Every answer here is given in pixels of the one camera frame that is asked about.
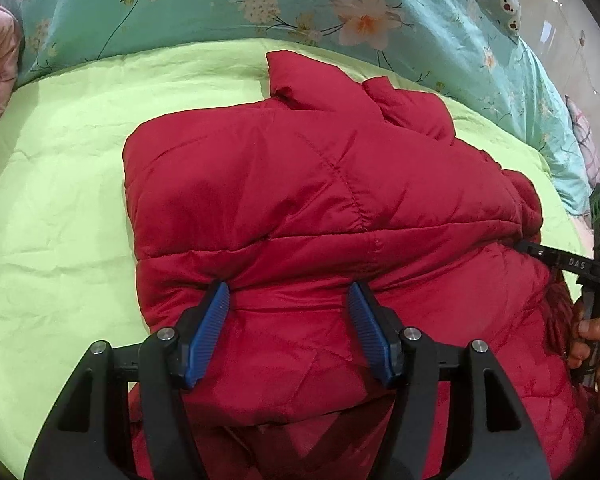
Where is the lime green bed sheet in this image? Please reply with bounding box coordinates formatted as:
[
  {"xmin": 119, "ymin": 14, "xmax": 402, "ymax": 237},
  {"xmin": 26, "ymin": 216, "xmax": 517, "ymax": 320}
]
[{"xmin": 0, "ymin": 37, "xmax": 592, "ymax": 480}]

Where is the pink patterned cloth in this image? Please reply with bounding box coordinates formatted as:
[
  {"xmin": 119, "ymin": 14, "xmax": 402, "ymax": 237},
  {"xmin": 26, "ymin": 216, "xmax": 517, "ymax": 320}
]
[{"xmin": 565, "ymin": 96, "xmax": 600, "ymax": 188}]

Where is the teal floral quilt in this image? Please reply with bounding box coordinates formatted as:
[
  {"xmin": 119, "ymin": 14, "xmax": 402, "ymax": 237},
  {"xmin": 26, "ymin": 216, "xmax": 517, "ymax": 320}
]
[{"xmin": 0, "ymin": 0, "xmax": 591, "ymax": 214}]

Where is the red quilted jacket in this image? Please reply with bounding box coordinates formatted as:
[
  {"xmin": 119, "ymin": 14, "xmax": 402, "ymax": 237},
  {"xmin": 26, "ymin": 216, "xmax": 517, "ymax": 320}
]
[{"xmin": 122, "ymin": 50, "xmax": 592, "ymax": 479}]

